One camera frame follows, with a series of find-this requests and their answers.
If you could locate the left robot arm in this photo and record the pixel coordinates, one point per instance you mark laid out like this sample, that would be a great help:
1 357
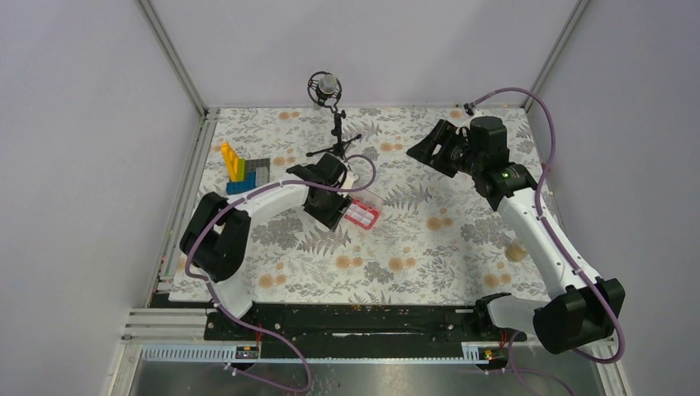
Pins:
216 239

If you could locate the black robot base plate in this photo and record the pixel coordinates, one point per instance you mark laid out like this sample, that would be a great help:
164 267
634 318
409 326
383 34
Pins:
441 323

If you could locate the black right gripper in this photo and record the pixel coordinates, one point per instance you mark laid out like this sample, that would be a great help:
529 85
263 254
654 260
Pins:
445 134

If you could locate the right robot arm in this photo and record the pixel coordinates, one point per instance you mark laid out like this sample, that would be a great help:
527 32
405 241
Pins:
583 307

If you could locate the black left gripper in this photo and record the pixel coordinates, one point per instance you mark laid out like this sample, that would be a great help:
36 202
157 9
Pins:
330 219

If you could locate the grey microphone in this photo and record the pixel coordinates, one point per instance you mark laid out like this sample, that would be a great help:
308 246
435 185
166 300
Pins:
324 89

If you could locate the grey lego baseplate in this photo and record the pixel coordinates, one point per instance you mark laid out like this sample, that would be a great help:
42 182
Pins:
258 171

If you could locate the yellow lego block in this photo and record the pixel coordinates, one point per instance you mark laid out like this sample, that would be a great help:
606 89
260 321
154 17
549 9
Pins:
235 165

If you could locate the black microphone tripod stand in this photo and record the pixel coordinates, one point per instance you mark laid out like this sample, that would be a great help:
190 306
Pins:
341 145

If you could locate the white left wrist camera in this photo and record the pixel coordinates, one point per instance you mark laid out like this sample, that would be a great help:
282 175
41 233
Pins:
349 180

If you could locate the floral patterned mat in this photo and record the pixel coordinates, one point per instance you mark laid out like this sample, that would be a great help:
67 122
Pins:
436 241

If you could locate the blue lego block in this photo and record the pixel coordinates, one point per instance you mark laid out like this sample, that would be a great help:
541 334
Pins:
238 187

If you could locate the red pill organizer box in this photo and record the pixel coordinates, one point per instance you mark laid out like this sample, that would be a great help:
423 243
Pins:
365 209

